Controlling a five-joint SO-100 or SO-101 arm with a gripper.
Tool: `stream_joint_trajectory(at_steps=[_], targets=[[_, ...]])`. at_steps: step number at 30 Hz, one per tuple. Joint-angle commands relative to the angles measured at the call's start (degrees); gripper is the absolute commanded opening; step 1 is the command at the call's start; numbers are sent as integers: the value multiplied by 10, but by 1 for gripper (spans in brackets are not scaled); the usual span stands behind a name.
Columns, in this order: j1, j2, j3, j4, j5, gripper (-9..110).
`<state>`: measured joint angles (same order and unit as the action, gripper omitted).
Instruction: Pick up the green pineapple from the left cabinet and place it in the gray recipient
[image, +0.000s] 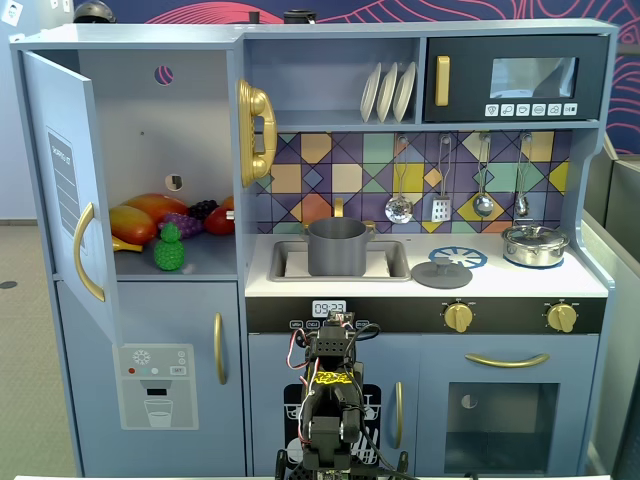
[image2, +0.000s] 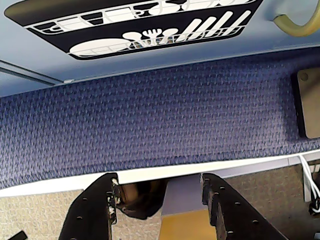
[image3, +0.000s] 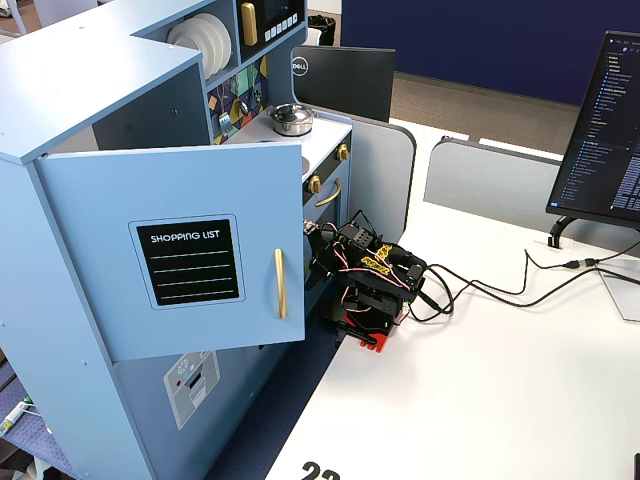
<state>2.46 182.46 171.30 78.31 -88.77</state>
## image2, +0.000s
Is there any blue woven mat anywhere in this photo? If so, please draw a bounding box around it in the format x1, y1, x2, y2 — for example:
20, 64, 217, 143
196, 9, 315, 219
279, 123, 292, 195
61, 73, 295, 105
0, 53, 320, 191

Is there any grey and yellow box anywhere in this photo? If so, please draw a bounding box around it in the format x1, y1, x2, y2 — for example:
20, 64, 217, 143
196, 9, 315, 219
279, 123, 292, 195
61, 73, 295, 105
159, 174, 210, 240

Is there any black dishwasher rack decal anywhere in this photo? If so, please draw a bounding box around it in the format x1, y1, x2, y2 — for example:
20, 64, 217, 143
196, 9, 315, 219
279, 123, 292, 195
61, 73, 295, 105
3, 0, 265, 60

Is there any small black flat item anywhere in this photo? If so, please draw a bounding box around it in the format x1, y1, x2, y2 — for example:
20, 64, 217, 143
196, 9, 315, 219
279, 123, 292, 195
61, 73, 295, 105
7, 231, 27, 240

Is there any tan wooden board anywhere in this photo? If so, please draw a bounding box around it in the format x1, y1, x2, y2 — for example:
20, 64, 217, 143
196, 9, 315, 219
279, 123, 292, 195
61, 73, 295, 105
292, 67, 320, 139

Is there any light blue toy kitchen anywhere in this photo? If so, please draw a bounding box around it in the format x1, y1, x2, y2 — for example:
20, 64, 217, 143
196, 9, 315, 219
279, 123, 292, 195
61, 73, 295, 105
0, 0, 320, 98

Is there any dark rounded object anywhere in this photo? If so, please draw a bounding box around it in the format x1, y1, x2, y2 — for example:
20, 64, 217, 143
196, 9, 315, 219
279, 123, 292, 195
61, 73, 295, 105
117, 181, 167, 221

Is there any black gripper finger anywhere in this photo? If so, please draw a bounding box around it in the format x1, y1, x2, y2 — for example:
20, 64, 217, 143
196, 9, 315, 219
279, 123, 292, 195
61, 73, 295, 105
58, 171, 120, 240
201, 172, 288, 240

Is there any white cable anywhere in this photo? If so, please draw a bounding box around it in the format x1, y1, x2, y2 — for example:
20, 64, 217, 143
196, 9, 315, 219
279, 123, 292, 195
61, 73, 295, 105
298, 154, 320, 216

